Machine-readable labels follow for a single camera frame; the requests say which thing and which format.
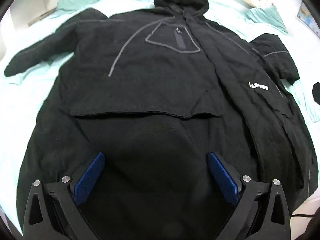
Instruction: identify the teal pillow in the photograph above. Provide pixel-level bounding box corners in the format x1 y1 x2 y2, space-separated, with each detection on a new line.
58 0 102 12
245 6 288 34

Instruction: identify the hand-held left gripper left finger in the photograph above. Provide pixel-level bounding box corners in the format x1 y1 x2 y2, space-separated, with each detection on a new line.
21 151 107 240

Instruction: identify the black hooded jacket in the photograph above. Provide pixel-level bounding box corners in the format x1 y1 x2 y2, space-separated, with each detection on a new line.
4 0 318 240

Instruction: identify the white bedside shelf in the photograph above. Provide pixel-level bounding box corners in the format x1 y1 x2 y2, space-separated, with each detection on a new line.
9 0 66 27

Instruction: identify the teal bed sheet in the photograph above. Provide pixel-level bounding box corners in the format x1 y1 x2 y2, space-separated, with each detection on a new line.
0 0 320 233

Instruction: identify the colourful wall map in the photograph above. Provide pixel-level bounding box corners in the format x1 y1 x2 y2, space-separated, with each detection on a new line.
296 2 320 38

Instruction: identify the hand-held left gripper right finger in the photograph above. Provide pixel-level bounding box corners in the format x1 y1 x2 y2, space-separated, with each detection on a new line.
207 151 292 240

